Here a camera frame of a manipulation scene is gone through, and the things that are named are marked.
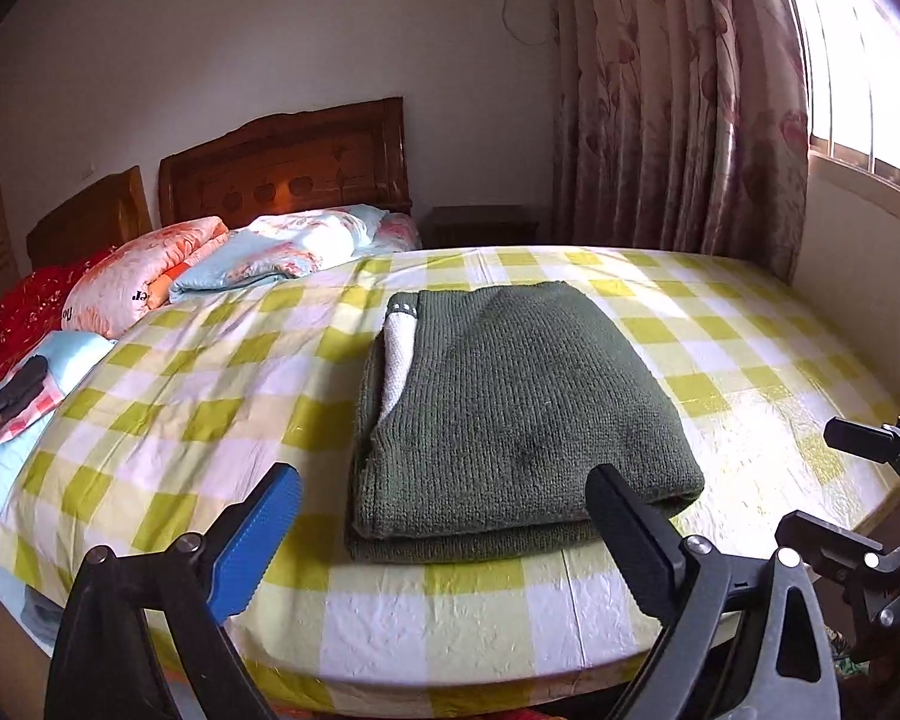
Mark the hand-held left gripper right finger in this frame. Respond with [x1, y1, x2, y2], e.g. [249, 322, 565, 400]
[585, 463, 842, 720]

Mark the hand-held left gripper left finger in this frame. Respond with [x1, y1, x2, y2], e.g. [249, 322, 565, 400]
[45, 463, 303, 720]

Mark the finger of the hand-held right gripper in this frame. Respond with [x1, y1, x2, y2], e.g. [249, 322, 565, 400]
[775, 510, 900, 578]
[823, 415, 900, 485]

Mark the green and white knit sweater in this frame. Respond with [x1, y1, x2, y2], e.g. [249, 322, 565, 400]
[343, 280, 706, 565]

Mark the yellow checked tablecloth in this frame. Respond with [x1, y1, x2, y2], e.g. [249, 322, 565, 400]
[0, 244, 900, 717]

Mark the light blue pillow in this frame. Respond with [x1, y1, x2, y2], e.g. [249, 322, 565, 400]
[0, 330, 119, 515]

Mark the black cloth item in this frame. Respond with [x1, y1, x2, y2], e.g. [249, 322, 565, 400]
[0, 356, 48, 428]

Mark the light blue floral quilt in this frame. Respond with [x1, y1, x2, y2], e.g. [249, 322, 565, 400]
[169, 204, 387, 305]

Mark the orange floral quilt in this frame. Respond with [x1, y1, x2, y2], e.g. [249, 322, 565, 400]
[61, 216, 231, 340]

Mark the red patterned blanket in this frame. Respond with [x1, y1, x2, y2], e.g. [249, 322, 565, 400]
[0, 246, 117, 398]

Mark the pink floral bed sheet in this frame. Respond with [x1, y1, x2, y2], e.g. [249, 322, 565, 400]
[371, 212, 423, 256]

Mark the dark wooden nightstand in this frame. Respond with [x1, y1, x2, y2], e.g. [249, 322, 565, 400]
[427, 205, 541, 247]

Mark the window security grille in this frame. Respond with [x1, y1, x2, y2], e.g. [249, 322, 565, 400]
[769, 0, 900, 203]

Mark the small wooden headboard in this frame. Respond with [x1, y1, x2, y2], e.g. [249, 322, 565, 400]
[26, 166, 153, 271]

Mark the large carved wooden headboard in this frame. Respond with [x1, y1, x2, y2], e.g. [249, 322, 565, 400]
[157, 97, 413, 230]

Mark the pink floral curtain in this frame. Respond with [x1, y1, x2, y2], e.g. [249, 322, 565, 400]
[551, 0, 811, 286]

